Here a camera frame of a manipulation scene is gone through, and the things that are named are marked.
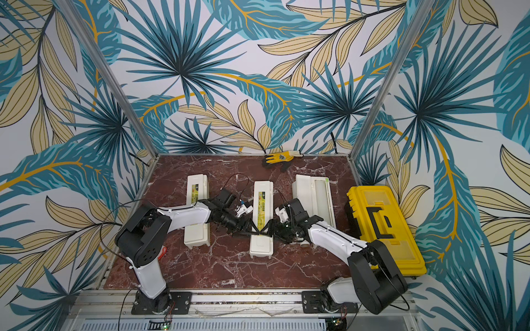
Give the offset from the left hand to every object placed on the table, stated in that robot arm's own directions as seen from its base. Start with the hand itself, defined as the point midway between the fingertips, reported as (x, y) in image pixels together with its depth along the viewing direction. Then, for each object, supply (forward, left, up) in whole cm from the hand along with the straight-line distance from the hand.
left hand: (252, 238), depth 83 cm
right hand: (+1, -5, 0) cm, 6 cm away
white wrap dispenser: (+22, +26, +2) cm, 34 cm away
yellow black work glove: (+49, -14, -4) cm, 51 cm away
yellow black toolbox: (+6, -47, +10) cm, 49 cm away
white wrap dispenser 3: (+22, -28, +2) cm, 35 cm away
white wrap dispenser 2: (+10, -4, +2) cm, 11 cm away
